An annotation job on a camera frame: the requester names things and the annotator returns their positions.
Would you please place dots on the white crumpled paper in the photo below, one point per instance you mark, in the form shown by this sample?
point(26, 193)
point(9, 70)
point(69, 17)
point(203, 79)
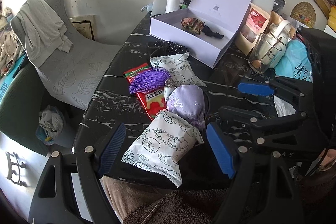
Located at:
point(283, 107)

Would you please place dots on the snack packets in box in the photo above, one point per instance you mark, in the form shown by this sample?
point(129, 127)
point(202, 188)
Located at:
point(193, 25)

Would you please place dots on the woven straw fan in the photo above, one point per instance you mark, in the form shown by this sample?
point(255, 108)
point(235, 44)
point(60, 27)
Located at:
point(303, 14)

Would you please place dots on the lavender satin pouch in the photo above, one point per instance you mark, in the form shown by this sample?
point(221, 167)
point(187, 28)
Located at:
point(187, 103)

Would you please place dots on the black appliance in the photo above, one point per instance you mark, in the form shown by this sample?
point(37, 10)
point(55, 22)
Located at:
point(267, 1)

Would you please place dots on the white printed snack packet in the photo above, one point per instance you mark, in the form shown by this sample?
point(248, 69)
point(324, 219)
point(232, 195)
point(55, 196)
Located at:
point(176, 66)
point(157, 145)

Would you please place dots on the red sachet with green band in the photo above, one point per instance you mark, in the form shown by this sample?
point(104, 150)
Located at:
point(135, 73)

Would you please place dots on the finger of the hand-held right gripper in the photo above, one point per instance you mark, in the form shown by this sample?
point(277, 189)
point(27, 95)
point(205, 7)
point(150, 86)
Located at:
point(275, 124)
point(256, 88)

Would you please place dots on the grey sweater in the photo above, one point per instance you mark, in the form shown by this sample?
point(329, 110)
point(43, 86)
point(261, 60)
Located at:
point(42, 27)

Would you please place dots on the lavender gift box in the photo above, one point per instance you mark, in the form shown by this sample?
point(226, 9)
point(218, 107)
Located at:
point(170, 24)

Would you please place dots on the purple tassel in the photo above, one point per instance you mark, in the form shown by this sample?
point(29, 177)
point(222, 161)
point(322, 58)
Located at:
point(147, 81)

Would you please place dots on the white plastic bag roll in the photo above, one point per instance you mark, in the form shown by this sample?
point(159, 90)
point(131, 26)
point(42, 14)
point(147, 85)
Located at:
point(173, 1)

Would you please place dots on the grey leaf pattern chair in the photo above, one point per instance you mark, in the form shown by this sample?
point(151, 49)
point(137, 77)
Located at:
point(78, 66)

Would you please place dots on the red and kraft snack pouch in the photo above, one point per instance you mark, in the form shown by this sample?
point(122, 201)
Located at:
point(256, 22)

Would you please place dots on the trash bin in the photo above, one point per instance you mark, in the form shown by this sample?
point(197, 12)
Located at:
point(52, 124)

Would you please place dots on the light blue small item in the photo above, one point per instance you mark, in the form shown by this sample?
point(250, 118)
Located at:
point(148, 7)

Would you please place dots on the light blue plastic bag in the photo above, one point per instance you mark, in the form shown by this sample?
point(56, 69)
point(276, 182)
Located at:
point(294, 58)

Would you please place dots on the person's right forearm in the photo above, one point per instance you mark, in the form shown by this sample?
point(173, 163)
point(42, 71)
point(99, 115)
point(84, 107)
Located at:
point(329, 158)

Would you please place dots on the white metal ornament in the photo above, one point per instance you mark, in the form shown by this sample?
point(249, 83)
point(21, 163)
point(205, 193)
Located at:
point(14, 166)

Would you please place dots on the cream wall vent frame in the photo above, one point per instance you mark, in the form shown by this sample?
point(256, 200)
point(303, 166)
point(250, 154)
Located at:
point(84, 27)

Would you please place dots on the clear glass cup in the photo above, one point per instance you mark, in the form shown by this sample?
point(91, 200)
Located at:
point(260, 56)

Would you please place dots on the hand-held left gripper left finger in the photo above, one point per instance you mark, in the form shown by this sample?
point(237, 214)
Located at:
point(113, 148)

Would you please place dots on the black polka dot case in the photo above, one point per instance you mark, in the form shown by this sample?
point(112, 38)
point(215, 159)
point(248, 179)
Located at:
point(170, 47)

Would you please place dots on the white water bottle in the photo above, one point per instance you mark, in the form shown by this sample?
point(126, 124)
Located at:
point(282, 32)

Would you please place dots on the brown fleece cloth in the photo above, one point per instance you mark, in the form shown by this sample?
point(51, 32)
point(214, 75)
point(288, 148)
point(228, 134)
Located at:
point(157, 208)

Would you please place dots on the pile of clothes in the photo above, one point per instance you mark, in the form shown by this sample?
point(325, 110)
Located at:
point(8, 40)

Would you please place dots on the kraft paper bag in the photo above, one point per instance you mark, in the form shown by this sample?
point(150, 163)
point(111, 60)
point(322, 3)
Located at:
point(277, 18)

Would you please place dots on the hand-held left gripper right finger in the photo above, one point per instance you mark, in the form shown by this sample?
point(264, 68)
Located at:
point(220, 150)

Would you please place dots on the white paper sheet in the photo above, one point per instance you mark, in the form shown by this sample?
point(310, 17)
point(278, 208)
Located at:
point(159, 2)

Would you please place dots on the dark green chair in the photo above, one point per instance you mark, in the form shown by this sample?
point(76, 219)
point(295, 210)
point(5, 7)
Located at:
point(18, 108)

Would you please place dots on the white papers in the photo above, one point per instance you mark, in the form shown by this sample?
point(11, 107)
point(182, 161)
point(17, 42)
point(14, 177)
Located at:
point(295, 26)

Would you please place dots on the red sachet with yellow print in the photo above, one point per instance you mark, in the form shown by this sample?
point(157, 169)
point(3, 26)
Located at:
point(152, 103)

